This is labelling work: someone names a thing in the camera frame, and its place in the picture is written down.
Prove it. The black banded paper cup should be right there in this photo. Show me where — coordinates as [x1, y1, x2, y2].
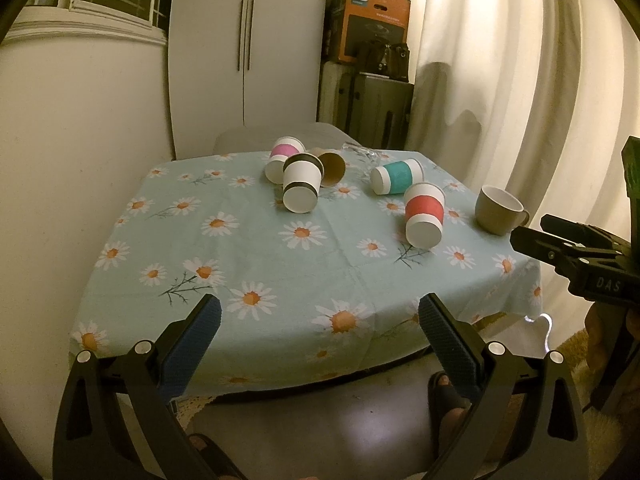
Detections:
[282, 153, 324, 214]

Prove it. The red banded paper cup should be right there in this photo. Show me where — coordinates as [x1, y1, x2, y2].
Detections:
[404, 182, 445, 249]

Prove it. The teal banded paper cup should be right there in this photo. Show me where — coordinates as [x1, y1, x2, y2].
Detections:
[370, 158, 424, 195]

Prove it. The clear glass cup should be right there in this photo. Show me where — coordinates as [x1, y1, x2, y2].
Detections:
[342, 142, 380, 162]

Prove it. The brown paper cup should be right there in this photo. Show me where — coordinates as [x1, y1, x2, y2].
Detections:
[310, 148, 346, 188]

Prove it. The pink banded paper cup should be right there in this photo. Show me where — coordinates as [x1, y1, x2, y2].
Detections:
[264, 136, 306, 184]

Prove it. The beige ceramic mug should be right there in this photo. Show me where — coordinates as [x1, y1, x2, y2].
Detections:
[475, 185, 530, 236]

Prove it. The cream curtain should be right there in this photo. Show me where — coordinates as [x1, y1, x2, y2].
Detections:
[401, 0, 640, 356]

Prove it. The daisy print tablecloth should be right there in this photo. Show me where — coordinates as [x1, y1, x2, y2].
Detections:
[68, 151, 542, 396]

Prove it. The dark suitcase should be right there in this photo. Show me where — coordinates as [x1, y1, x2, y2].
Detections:
[318, 62, 413, 150]

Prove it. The black bag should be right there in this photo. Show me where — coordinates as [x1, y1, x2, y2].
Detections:
[356, 39, 410, 82]

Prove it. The orange cardboard box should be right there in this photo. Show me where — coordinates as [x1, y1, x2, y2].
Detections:
[322, 0, 411, 64]

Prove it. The white wardrobe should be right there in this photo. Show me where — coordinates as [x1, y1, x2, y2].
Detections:
[168, 0, 326, 159]

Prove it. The window frame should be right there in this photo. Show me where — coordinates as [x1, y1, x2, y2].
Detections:
[2, 0, 171, 47]

